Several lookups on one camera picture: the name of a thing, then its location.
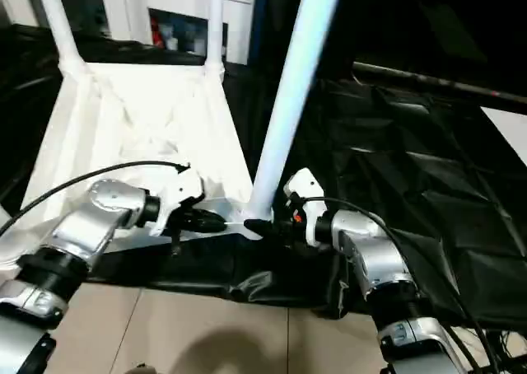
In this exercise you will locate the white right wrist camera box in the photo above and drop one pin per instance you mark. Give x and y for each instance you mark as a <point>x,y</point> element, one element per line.
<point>305,189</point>

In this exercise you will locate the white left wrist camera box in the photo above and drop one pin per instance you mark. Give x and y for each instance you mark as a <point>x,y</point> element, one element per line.
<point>181,189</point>

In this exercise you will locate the white flat board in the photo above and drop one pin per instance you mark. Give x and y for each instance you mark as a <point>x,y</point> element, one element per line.
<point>509,127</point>

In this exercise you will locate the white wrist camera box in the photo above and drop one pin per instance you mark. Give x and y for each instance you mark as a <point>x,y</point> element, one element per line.
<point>181,189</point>
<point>305,189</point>

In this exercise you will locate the dark metal rod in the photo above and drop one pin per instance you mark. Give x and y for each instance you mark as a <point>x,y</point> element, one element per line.
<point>445,79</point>

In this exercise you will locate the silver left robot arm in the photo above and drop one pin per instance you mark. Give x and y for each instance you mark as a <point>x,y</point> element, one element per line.
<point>90,217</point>

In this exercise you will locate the black work mat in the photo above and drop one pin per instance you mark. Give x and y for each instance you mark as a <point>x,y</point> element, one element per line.
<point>428,184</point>

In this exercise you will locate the white plastic table top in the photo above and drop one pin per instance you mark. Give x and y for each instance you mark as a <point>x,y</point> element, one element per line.
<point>148,110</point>

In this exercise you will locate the red bottle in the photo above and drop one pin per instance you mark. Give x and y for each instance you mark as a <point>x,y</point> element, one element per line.
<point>155,30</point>

